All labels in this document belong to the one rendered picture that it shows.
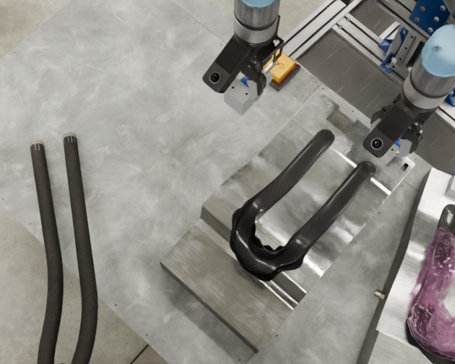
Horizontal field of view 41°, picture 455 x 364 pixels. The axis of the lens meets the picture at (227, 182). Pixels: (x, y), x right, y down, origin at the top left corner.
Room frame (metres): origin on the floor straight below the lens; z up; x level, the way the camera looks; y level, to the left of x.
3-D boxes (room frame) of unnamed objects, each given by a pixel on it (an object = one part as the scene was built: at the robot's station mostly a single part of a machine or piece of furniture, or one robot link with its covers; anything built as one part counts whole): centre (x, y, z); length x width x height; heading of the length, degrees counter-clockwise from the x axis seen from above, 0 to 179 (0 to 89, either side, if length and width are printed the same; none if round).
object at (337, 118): (0.60, -0.23, 0.87); 0.05 x 0.05 x 0.04; 52
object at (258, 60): (0.64, -0.03, 1.09); 0.09 x 0.08 x 0.12; 142
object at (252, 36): (0.64, -0.02, 1.17); 0.08 x 0.08 x 0.05
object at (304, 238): (0.40, -0.15, 0.92); 0.35 x 0.16 x 0.09; 142
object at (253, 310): (0.40, -0.13, 0.87); 0.50 x 0.26 x 0.14; 142
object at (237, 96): (0.65, -0.04, 0.93); 0.13 x 0.05 x 0.05; 142
